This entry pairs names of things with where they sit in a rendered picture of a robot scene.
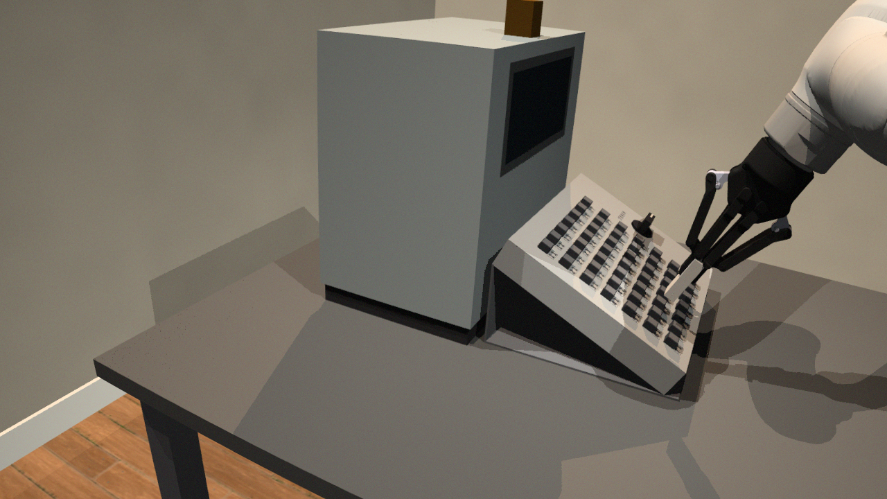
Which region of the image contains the grey machine cabinet with sloped keypad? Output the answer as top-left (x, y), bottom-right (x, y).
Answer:
top-left (317, 0), bottom-right (712, 401)

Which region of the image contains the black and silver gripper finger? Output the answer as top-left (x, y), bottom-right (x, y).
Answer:
top-left (669, 200), bottom-right (792, 302)
top-left (664, 169), bottom-right (752, 299)

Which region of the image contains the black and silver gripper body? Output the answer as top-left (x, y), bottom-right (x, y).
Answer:
top-left (728, 137), bottom-right (814, 224)

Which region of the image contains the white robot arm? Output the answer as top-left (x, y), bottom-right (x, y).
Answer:
top-left (764, 0), bottom-right (887, 174)

